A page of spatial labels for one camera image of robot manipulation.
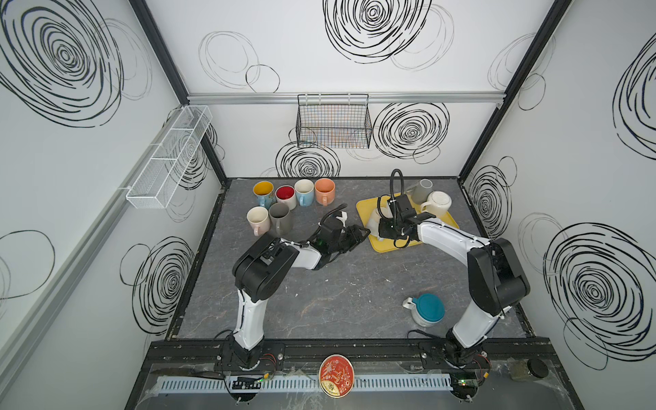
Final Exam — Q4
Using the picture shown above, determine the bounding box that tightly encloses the yellow plastic tray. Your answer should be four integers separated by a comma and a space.
356, 195, 460, 254

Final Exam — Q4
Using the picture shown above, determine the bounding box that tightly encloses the peach mug cream base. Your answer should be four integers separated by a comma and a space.
314, 178, 336, 207

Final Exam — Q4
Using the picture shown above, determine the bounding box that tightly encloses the light blue mug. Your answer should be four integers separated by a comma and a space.
294, 179, 315, 207

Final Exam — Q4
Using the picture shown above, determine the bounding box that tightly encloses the large grey mug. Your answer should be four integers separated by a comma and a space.
269, 203, 293, 237

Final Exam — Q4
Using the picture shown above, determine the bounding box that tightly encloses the cream mug red inside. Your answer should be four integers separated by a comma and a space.
275, 186, 297, 211

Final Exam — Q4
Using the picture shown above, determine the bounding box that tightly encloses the pink mug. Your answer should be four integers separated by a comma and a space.
247, 206, 271, 237

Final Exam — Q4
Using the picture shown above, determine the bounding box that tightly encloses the blue patterned mug yellow inside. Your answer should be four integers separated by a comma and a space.
253, 180, 276, 209

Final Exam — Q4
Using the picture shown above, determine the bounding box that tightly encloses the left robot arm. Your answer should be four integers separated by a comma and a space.
232, 203, 371, 359

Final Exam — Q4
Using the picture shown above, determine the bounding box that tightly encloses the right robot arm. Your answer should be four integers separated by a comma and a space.
376, 194, 531, 363

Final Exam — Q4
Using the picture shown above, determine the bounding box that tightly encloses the grey mug at back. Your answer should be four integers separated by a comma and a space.
408, 179, 434, 205

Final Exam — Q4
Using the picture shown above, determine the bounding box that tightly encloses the white mug on tray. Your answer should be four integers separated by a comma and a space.
420, 191, 452, 218

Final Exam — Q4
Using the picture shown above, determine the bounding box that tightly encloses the white jar teal lid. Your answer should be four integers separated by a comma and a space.
402, 294, 445, 327

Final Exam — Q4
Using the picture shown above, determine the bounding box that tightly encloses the red round tin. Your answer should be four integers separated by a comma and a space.
319, 355, 355, 399

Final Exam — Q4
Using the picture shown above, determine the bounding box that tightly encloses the dark jar black lid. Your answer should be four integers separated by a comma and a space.
509, 358, 549, 382

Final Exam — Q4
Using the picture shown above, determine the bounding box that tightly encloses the black wire basket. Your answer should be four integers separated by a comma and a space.
295, 93, 373, 149

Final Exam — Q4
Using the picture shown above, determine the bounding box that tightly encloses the white wire shelf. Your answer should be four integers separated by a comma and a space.
126, 105, 212, 209

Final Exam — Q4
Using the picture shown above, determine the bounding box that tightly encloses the white slotted cable duct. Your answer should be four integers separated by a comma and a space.
153, 373, 453, 394

